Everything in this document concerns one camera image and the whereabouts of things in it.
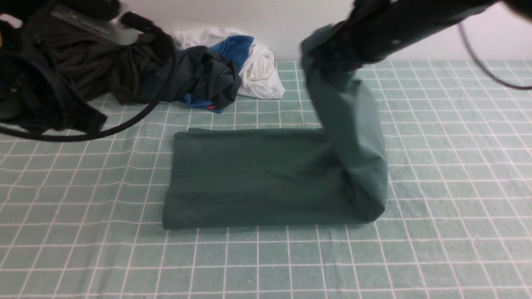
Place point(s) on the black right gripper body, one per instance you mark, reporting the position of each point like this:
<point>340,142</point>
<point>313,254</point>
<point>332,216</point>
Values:
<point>363,38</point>

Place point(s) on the green long-sleeve top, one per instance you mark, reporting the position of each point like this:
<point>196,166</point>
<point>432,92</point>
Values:
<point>336,174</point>

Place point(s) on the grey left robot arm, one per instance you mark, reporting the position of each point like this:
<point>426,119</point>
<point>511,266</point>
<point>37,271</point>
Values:
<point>35,96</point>

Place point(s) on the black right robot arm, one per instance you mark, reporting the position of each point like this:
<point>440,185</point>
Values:
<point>415,20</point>

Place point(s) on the white crumpled garment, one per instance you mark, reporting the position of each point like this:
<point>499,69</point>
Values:
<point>255,62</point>

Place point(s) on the blue crumpled garment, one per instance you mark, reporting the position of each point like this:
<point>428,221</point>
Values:
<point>208,77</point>

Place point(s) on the dark teal crumpled garment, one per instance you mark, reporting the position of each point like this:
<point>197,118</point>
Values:
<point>152,79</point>

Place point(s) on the dark olive crumpled garment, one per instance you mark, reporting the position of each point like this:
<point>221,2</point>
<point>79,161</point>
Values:
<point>94,65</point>

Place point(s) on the green checkered tablecloth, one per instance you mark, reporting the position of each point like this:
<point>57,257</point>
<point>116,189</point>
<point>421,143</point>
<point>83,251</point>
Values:
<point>83,220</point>

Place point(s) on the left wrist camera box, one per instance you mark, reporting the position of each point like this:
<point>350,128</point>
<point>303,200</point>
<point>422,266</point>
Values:
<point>123,29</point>

